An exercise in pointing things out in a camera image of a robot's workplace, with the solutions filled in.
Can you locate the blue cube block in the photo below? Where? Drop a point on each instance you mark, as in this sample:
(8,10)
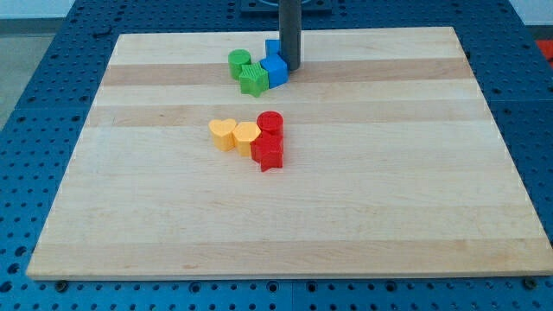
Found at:
(277,69)

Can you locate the red star block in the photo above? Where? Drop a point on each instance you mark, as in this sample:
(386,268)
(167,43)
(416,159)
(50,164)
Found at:
(267,151)

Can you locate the red cylinder block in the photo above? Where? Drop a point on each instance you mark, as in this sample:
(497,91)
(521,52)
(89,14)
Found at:
(270,123)

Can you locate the yellow hexagon block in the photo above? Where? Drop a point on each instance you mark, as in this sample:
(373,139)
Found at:
(243,134)

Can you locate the yellow heart block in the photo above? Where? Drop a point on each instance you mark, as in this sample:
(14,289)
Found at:
(222,133)

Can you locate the green star block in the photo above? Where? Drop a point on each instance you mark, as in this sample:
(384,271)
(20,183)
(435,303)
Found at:
(253,79)

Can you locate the green cylinder block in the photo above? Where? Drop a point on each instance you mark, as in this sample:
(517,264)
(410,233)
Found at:
(236,59)

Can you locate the light wooden board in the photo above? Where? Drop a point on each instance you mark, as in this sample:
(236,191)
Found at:
(393,166)

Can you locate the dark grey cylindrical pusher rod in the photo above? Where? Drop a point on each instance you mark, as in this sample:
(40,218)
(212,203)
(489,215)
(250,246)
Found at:
(290,30)

